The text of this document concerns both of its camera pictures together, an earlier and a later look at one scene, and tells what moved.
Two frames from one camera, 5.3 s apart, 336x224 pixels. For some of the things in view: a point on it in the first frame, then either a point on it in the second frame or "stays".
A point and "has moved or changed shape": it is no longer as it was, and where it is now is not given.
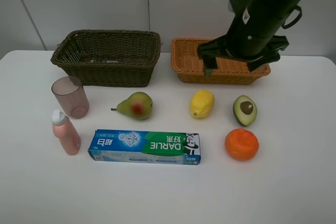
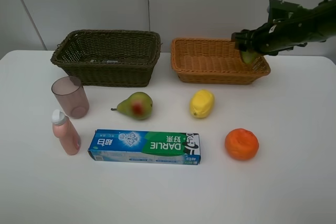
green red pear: (138, 105) stays
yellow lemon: (201, 104) stays
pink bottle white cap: (65, 131) stays
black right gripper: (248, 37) -> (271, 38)
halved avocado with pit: (245, 110) has moved or changed shape
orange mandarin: (241, 144) stays
